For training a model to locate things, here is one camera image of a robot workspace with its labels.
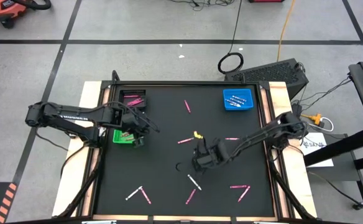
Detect green plastic basket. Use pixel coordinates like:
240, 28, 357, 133
112, 129, 145, 147

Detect black floor cable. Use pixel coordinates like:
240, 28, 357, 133
307, 170, 363, 216

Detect yellow extension cord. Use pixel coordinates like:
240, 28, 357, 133
276, 0, 296, 63

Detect black vacuum hose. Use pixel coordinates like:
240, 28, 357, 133
12, 0, 52, 11

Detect black coiled cable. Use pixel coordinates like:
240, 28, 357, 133
217, 0, 244, 75

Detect black plastic basket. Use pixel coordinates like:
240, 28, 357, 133
118, 88, 148, 110

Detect white printed paper sheet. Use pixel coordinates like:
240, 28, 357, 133
299, 132, 334, 168

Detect black aluminium table frame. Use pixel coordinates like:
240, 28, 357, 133
52, 70, 318, 224

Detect white cable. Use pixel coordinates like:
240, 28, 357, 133
319, 116, 334, 132

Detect black perforated computer tower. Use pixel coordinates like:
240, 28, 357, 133
224, 58, 310, 101

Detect tangled black floor cables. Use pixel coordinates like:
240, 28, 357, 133
168, 0, 235, 12

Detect orange shop vacuum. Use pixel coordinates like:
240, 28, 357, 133
0, 0, 29, 29

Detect yellow-tagged wrist cable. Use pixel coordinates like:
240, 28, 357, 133
193, 130, 204, 150

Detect black table mat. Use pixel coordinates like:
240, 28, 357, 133
94, 83, 275, 218

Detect blue plastic basket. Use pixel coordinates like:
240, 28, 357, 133
223, 88, 254, 111

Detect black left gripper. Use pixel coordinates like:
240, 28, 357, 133
119, 108, 151, 149

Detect orange power splitter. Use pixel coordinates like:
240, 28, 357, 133
301, 113, 323, 126

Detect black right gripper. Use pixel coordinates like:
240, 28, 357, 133
192, 144, 223, 173

